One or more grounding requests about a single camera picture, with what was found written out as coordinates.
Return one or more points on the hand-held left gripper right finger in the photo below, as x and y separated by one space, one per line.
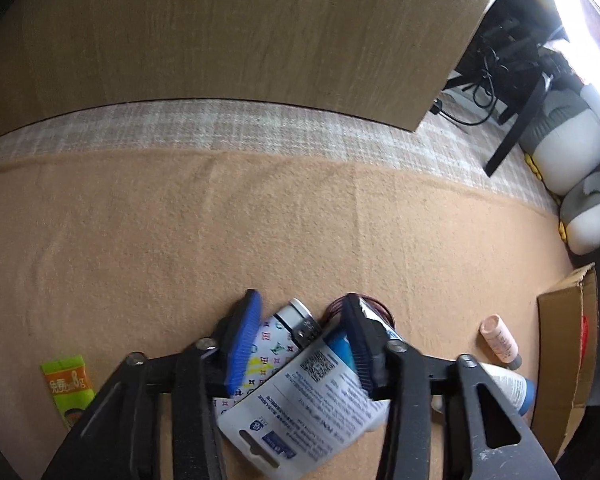
360 350

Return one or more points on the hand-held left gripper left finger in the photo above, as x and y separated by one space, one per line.
242 350

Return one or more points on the small patterned lighter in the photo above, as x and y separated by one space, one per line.
275 347

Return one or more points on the white packet with blue label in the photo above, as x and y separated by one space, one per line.
310 410

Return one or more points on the white bottle with blue cap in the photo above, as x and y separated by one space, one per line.
512 390

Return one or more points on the green hand cream tube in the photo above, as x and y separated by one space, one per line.
67 385

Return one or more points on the cardboard box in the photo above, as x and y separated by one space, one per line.
562 360

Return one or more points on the brown blanket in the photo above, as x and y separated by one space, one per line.
230 240

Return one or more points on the small pink lip balm tube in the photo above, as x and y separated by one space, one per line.
500 340

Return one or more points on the checkered mat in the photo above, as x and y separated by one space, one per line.
280 125

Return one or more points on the small black power strip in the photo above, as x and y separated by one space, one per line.
438 106

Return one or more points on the small penguin plush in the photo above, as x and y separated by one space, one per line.
592 225

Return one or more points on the large penguin plush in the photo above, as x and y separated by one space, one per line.
575 145

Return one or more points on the large wood-grain board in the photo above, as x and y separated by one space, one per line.
230 35

